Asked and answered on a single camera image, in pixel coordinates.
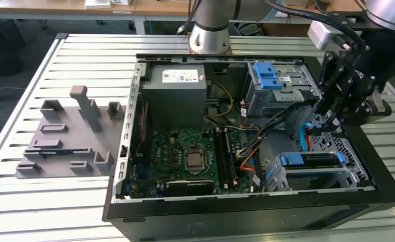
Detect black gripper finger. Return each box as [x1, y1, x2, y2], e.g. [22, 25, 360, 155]
[314, 51, 352, 138]
[344, 92, 392, 126]

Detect hard disk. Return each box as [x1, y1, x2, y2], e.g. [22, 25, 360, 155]
[277, 152, 346, 169]

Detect metal disk bay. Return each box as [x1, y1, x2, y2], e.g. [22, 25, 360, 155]
[260, 150, 368, 192]

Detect metal drive cage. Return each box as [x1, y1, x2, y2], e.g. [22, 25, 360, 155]
[245, 60, 323, 118]

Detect blue drive latch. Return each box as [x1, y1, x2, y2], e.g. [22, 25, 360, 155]
[253, 62, 283, 89]

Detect small wooden desk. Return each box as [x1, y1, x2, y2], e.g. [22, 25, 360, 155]
[256, 5, 319, 38]

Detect black RAM stick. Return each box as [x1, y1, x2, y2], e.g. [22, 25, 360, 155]
[224, 131, 239, 184]

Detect CPU socket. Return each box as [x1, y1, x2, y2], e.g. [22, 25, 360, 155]
[181, 145, 209, 176]

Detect silver CPU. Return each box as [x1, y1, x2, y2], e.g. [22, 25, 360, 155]
[183, 152, 207, 169]

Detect grey power supply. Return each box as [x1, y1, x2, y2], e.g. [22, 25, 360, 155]
[140, 64, 208, 131]

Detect green motherboard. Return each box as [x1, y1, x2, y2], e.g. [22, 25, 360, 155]
[129, 127, 253, 199]

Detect black graphics card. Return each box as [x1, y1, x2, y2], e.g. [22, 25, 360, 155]
[164, 177, 216, 197]

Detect black PC case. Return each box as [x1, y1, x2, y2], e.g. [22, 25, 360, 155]
[102, 53, 395, 242]

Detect grey parts rack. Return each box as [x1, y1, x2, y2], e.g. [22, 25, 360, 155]
[13, 85, 128, 181]

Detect dark blue RAM stick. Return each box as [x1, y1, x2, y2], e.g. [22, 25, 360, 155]
[37, 150, 76, 156]

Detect long wooden desk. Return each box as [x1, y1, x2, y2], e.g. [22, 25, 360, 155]
[0, 0, 199, 35]

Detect black waste bin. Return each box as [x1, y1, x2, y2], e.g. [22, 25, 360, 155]
[0, 19, 26, 77]

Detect black flat wire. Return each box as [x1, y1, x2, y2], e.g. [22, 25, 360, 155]
[314, 125, 331, 137]

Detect blue wire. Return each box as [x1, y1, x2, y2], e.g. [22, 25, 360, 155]
[297, 120, 319, 153]

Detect black wire bundle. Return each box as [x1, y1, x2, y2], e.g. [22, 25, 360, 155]
[256, 99, 322, 152]

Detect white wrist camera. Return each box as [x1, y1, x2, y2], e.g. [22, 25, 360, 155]
[307, 20, 340, 51]

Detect yellow power wires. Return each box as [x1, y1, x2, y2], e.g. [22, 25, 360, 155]
[205, 80, 233, 118]

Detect thick black cable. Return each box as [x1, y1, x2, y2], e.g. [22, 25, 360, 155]
[264, 0, 370, 51]

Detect orange wire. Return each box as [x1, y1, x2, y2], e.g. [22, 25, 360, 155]
[240, 153, 263, 172]

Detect cable with silver plug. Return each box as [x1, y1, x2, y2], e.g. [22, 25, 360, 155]
[176, 0, 199, 35]

